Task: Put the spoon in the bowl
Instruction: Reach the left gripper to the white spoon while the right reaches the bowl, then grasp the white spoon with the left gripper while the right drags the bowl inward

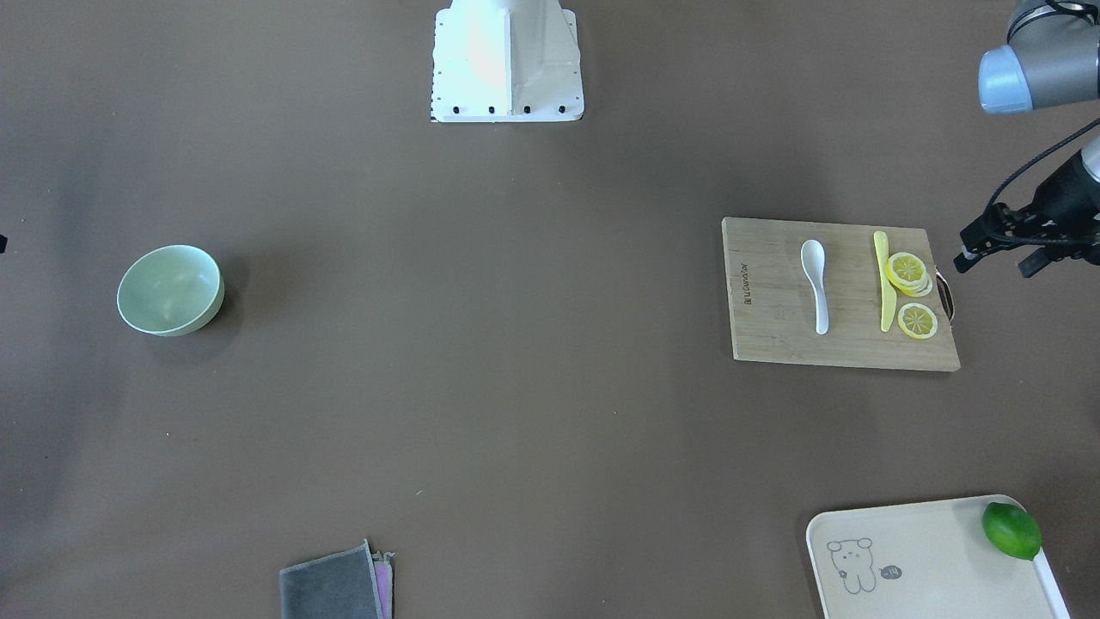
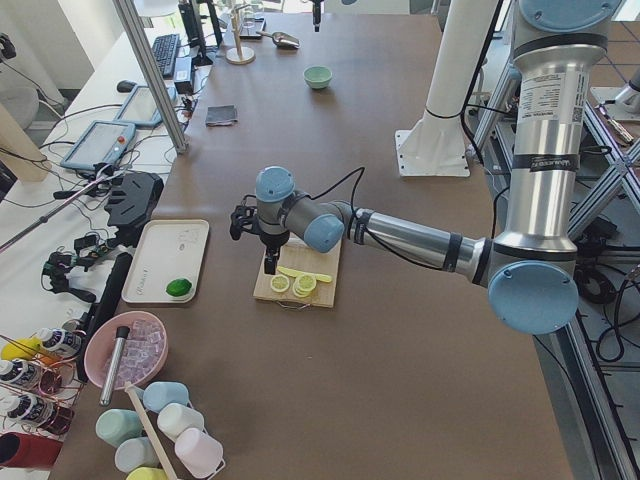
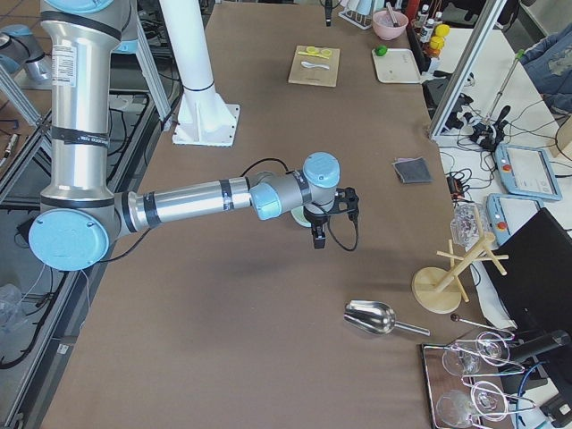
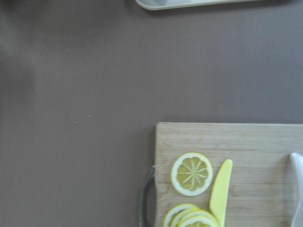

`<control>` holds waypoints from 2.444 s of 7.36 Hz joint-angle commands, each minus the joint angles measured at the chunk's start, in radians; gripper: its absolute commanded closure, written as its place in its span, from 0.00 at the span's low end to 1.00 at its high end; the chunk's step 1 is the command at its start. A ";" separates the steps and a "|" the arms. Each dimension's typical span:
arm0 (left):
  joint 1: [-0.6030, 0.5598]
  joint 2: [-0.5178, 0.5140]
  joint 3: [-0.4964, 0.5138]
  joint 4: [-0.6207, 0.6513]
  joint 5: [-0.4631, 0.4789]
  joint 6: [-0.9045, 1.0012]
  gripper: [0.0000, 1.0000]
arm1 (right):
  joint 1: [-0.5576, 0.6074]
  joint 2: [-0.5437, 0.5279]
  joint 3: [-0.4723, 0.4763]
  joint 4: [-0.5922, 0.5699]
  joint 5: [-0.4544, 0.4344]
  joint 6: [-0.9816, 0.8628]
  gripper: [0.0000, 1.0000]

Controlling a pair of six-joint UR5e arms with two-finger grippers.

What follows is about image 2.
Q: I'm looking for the yellow plastic cup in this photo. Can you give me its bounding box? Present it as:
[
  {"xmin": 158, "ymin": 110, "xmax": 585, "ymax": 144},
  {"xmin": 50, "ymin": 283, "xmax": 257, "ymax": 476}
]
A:
[{"xmin": 126, "ymin": 466, "xmax": 168, "ymax": 480}]

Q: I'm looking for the black keyboard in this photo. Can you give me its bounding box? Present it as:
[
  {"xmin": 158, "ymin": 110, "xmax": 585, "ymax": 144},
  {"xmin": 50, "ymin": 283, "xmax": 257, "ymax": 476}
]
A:
[{"xmin": 151, "ymin": 34, "xmax": 180, "ymax": 78}]

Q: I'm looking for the teach pendant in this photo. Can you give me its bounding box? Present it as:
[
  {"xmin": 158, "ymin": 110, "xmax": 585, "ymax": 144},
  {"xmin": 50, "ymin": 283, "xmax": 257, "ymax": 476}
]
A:
[
  {"xmin": 115, "ymin": 85, "xmax": 162, "ymax": 129},
  {"xmin": 60, "ymin": 121, "xmax": 136, "ymax": 171}
]

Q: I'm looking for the pink bowl with ice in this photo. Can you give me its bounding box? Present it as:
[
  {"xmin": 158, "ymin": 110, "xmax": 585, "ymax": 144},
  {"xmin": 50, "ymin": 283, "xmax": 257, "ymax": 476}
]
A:
[{"xmin": 84, "ymin": 311, "xmax": 168, "ymax": 390}]

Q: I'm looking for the near teach pendant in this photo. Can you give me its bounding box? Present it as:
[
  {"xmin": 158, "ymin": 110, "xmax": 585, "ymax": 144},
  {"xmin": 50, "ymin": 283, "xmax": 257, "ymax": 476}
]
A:
[{"xmin": 60, "ymin": 121, "xmax": 136, "ymax": 171}]

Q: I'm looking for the wooden mug tree stand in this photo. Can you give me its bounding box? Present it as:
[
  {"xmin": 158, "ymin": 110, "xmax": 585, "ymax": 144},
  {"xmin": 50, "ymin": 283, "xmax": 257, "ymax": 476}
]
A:
[{"xmin": 222, "ymin": 1, "xmax": 264, "ymax": 65}]

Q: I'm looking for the steel scoop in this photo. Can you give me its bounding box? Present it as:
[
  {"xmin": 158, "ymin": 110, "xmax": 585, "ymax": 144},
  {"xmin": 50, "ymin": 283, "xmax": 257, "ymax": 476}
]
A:
[{"xmin": 257, "ymin": 30, "xmax": 300, "ymax": 50}]

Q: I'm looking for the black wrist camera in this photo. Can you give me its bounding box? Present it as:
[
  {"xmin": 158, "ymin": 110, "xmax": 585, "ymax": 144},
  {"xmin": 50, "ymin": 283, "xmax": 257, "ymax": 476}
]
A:
[{"xmin": 229, "ymin": 194, "xmax": 260, "ymax": 241}]

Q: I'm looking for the black computer mouse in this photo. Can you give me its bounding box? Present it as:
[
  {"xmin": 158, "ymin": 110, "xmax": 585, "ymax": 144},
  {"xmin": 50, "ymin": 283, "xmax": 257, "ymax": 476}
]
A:
[{"xmin": 116, "ymin": 80, "xmax": 137, "ymax": 93}]

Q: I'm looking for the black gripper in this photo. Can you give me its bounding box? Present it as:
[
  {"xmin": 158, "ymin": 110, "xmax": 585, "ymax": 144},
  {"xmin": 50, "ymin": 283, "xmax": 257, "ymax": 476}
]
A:
[{"xmin": 259, "ymin": 230, "xmax": 290, "ymax": 275}]

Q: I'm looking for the far teach pendant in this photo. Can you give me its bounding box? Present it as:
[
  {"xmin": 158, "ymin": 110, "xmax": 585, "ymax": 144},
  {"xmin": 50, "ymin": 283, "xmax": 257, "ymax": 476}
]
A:
[{"xmin": 115, "ymin": 85, "xmax": 162, "ymax": 129}]

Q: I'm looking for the steel muddler tool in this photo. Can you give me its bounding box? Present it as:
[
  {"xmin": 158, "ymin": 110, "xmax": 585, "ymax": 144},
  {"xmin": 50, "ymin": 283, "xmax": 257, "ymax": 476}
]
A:
[{"xmin": 99, "ymin": 326, "xmax": 130, "ymax": 407}]

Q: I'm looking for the black perforated bracket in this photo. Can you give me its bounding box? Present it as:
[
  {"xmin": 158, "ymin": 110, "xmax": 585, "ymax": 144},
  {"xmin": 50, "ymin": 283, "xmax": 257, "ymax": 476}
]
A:
[{"xmin": 104, "ymin": 172, "xmax": 164, "ymax": 248}]

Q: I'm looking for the lemon slice near handle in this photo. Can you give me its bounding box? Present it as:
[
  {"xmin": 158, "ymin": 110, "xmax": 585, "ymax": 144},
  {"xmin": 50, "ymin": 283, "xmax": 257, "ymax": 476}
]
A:
[{"xmin": 269, "ymin": 274, "xmax": 290, "ymax": 293}]

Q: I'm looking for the yellow lemon fruit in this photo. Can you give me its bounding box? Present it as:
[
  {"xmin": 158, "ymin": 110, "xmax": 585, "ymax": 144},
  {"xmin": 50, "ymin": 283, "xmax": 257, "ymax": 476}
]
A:
[{"xmin": 1, "ymin": 337, "xmax": 41, "ymax": 360}]

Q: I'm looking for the red cup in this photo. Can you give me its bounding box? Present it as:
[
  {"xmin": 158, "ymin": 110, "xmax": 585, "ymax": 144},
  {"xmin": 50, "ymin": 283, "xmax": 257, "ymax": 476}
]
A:
[{"xmin": 1, "ymin": 432, "xmax": 63, "ymax": 470}]

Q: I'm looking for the white plastic cup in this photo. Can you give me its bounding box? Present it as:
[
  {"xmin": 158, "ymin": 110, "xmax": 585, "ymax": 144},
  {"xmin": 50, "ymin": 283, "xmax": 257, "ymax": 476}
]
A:
[{"xmin": 157, "ymin": 403, "xmax": 205, "ymax": 441}]

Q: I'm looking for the yellow plastic knife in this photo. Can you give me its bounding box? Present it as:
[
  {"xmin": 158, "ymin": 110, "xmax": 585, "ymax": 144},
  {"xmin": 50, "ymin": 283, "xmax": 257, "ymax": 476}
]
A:
[{"xmin": 277, "ymin": 266, "xmax": 333, "ymax": 283}]

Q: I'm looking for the cream rabbit tray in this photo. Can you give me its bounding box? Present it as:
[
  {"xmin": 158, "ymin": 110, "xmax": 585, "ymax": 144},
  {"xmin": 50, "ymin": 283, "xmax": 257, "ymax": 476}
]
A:
[{"xmin": 121, "ymin": 219, "xmax": 209, "ymax": 304}]

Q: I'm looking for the black cylinder tube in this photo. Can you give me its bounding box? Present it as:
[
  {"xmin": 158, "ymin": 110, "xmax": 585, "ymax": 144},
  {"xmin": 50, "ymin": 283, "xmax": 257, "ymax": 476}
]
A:
[{"xmin": 76, "ymin": 252, "xmax": 133, "ymax": 383}]

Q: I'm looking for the grey folded cloth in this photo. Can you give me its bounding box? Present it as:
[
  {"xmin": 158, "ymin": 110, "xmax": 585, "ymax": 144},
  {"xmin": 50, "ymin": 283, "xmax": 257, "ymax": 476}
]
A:
[{"xmin": 205, "ymin": 105, "xmax": 238, "ymax": 127}]

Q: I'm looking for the green ceramic bowl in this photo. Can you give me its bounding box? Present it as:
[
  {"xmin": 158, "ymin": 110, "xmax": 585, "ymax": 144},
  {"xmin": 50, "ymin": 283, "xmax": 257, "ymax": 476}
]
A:
[{"xmin": 303, "ymin": 65, "xmax": 333, "ymax": 90}]

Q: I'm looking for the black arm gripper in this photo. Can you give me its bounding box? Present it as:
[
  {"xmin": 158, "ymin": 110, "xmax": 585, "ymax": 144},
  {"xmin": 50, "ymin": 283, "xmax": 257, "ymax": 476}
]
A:
[{"xmin": 311, "ymin": 0, "xmax": 322, "ymax": 32}]

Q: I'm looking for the pink plastic cup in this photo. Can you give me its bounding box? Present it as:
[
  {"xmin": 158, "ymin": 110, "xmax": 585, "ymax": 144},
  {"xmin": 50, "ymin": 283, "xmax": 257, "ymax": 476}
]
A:
[{"xmin": 174, "ymin": 428, "xmax": 224, "ymax": 479}]

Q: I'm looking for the grey blue plastic cup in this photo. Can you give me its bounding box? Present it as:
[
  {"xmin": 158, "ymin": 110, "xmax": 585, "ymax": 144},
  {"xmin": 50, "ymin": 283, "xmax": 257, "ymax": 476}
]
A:
[{"xmin": 114, "ymin": 437, "xmax": 159, "ymax": 473}]

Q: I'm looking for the aluminium frame post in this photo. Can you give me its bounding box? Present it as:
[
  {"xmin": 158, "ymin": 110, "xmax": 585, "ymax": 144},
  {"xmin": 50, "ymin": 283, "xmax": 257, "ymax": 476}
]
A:
[{"xmin": 112, "ymin": 0, "xmax": 188, "ymax": 154}]

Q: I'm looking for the green plastic cup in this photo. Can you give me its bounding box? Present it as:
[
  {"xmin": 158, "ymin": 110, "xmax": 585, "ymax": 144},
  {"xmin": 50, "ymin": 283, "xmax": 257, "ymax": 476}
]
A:
[{"xmin": 95, "ymin": 409, "xmax": 143, "ymax": 448}]

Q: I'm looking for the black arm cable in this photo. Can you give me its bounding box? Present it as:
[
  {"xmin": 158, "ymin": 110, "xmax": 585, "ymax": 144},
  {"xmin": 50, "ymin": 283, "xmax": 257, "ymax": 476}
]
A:
[{"xmin": 311, "ymin": 166, "xmax": 512, "ymax": 271}]

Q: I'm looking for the lemon slice far side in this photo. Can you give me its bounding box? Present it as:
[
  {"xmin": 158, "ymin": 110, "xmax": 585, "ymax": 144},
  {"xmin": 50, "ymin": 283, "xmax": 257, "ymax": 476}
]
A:
[{"xmin": 293, "ymin": 274, "xmax": 317, "ymax": 298}]

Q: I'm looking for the green lime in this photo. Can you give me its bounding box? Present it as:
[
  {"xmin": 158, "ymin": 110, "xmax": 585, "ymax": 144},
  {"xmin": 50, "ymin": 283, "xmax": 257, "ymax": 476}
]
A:
[{"xmin": 165, "ymin": 278, "xmax": 193, "ymax": 298}]

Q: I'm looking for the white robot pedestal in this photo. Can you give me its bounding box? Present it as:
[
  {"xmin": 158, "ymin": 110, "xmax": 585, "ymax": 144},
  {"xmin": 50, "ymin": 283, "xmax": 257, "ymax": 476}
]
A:
[{"xmin": 395, "ymin": 0, "xmax": 501, "ymax": 177}]

